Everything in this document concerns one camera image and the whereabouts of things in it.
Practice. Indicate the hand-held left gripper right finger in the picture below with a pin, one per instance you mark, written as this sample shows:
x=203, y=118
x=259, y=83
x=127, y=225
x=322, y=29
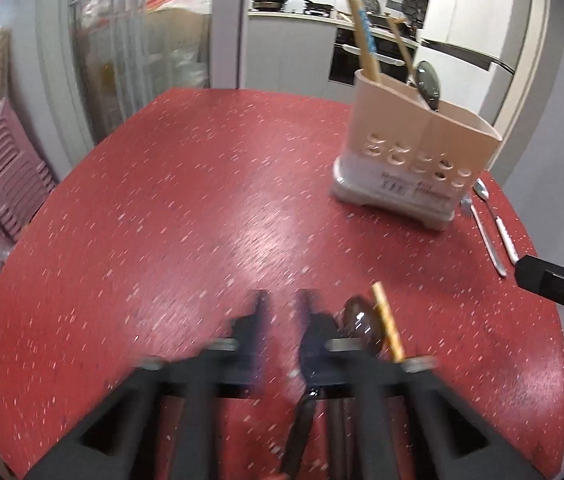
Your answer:
x=314, y=355

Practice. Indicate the large metal fork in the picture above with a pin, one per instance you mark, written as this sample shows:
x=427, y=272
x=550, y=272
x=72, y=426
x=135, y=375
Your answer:
x=486, y=240

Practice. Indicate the glass sliding door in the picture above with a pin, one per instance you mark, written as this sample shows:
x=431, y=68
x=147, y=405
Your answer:
x=137, y=35

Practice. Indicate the white refrigerator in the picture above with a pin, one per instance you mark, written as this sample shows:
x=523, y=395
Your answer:
x=466, y=20

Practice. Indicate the stack of pink stools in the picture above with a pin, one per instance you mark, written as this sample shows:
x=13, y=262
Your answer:
x=12, y=170

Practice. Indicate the black wok with lid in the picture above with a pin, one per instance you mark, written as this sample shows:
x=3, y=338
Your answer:
x=268, y=0

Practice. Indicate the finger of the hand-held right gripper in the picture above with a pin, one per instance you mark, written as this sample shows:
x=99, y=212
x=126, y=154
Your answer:
x=556, y=285

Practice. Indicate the dark translucent plastic spoon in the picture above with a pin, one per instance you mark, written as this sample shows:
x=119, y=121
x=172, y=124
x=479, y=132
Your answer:
x=426, y=85
x=302, y=425
x=361, y=320

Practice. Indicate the beige plastic cutlery holder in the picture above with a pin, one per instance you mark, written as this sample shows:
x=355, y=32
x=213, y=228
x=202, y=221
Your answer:
x=411, y=150

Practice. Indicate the blue patterned chopstick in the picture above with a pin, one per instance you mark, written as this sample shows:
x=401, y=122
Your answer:
x=367, y=35

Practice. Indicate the round fan guard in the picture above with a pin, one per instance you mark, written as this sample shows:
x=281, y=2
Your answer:
x=415, y=4

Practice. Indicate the black frying pan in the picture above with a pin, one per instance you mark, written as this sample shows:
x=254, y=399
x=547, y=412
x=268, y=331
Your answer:
x=318, y=6

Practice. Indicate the wooden chopstick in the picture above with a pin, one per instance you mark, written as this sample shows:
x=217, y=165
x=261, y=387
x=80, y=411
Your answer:
x=387, y=320
x=401, y=50
x=359, y=30

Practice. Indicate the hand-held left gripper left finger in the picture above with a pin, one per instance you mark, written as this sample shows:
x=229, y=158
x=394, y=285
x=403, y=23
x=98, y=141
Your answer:
x=257, y=355

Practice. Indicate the black built-in oven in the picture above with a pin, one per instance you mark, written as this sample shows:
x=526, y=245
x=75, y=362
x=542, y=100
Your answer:
x=346, y=60

